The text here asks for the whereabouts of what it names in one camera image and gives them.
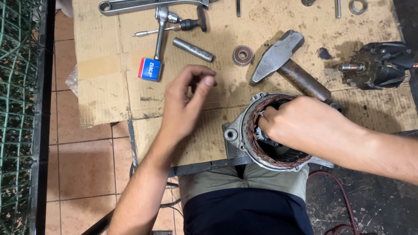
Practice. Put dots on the person's right hand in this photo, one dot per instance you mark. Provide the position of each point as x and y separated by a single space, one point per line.
307 127

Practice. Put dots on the person's left hand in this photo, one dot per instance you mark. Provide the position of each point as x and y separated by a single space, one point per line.
181 107

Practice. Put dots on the person's right fingers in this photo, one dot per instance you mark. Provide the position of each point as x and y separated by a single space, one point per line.
267 122

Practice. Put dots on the alternator housing with copper stator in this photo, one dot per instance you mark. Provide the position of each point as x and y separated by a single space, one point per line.
249 130

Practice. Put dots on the person's khaki trousers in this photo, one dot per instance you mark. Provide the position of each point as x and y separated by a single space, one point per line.
228 179

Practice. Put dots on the round ball bearing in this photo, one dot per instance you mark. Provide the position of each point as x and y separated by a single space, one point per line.
243 55

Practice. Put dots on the grey metal table edge bar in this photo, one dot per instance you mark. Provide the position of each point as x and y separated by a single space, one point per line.
209 165

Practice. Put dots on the person's navy shirt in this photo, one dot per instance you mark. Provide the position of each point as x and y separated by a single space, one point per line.
245 212

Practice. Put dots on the grey metal tube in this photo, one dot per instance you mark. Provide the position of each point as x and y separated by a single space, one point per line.
192 49

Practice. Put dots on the brown cardboard sheet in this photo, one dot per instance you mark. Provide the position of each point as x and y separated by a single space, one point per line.
294 19

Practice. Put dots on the thin dark metal pin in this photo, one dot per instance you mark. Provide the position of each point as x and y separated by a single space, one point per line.
238 8

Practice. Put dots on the black alternator rotor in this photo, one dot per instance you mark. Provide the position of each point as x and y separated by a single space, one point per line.
378 65

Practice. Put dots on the dark round metal part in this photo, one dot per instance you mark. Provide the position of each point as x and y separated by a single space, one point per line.
308 2

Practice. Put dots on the blue and red small box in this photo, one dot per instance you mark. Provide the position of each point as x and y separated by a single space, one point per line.
149 69

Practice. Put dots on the silver metal rod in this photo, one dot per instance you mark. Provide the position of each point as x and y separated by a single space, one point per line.
338 8

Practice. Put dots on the chrome ratchet wrench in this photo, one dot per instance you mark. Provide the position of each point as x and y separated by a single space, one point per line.
160 36

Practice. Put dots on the large grey adjustable wrench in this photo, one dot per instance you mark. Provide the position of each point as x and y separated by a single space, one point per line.
137 6

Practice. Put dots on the black metal bar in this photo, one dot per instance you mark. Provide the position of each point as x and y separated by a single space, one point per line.
98 225

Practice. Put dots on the clear plastic bag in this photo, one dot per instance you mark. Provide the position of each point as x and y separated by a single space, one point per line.
72 81

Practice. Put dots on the black metal frame post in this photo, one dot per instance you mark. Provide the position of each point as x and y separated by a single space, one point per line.
42 98

